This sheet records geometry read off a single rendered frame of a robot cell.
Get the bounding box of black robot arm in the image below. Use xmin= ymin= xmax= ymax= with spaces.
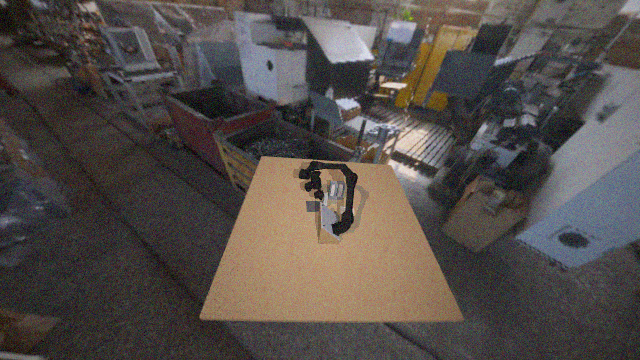
xmin=299 ymin=161 xmax=358 ymax=236

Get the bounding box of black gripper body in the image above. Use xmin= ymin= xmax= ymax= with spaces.
xmin=312 ymin=177 xmax=324 ymax=199

